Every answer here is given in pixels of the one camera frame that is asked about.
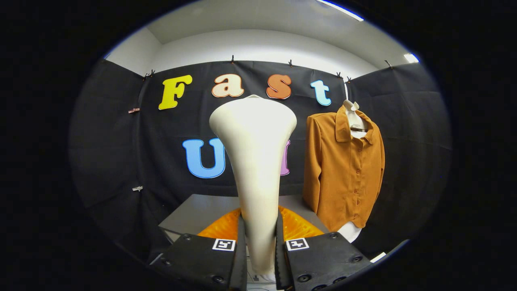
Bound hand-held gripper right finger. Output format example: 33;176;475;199
275;205;372;291

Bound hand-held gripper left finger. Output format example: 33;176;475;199
151;206;248;291

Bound orange button shirt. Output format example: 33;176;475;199
303;106;385;232

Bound white mannequin torso hanger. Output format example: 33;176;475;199
337;99;369;243

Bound row of black clips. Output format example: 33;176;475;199
142;55;393;83

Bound long ceiling light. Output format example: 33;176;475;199
317;0;364;21

